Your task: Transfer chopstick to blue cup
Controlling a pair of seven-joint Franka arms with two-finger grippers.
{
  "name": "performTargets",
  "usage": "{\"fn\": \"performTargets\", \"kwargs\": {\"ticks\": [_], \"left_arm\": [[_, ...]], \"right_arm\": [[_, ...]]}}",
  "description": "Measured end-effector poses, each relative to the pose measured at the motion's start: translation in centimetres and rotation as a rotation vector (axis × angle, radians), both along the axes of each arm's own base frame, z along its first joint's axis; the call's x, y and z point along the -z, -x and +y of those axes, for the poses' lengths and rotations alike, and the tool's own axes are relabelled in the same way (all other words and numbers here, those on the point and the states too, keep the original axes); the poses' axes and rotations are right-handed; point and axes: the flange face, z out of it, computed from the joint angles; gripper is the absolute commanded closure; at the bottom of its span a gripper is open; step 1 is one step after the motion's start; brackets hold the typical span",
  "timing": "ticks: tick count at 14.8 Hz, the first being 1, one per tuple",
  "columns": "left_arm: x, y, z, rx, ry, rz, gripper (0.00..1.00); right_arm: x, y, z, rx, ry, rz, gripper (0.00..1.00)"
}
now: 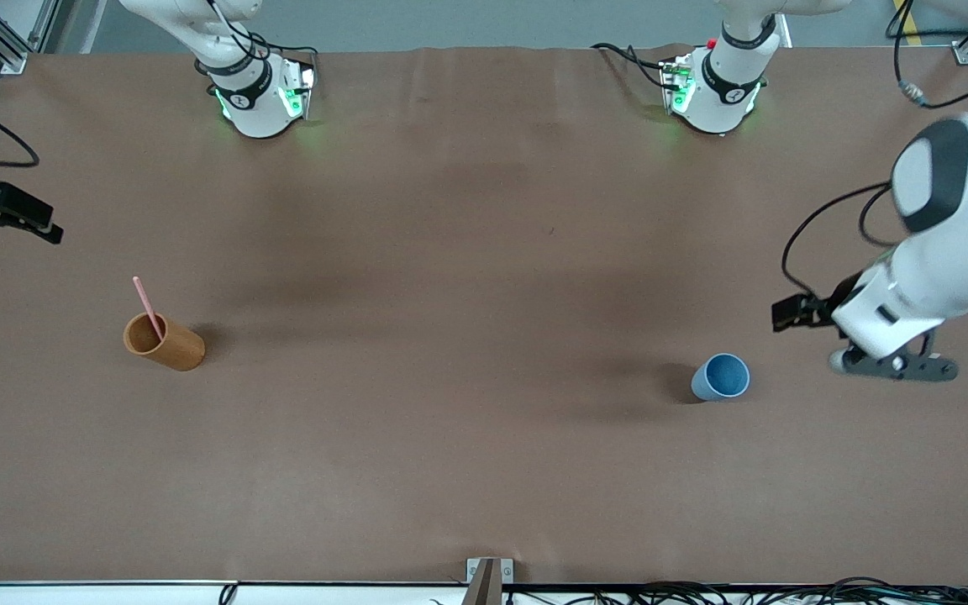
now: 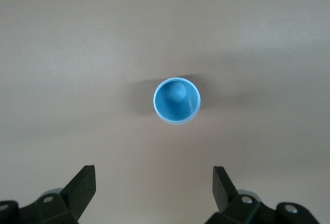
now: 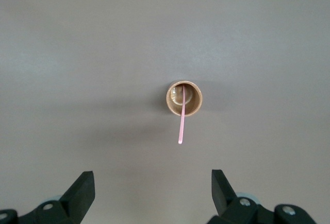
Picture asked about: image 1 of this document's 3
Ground blue cup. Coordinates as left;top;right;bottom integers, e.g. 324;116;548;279
691;353;751;402

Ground pink chopstick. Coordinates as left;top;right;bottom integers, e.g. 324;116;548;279
133;276;166;341

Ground brown cylindrical cup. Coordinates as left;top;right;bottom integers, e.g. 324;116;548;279
123;313;206;372

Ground brown table mat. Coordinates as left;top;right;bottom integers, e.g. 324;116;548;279
0;46;968;587

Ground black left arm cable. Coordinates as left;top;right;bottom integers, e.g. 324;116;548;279
781;181;898;298

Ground black cable with metal connector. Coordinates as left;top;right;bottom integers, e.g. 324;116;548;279
886;0;968;110

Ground tangled black cables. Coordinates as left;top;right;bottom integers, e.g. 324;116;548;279
429;576;968;605

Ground black base cable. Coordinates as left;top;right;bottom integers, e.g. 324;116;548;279
203;0;318;76
592;42;678;89

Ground white table edge rail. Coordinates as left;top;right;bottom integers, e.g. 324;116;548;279
0;580;968;605

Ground metal bracket with post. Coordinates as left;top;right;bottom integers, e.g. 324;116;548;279
460;557;514;605

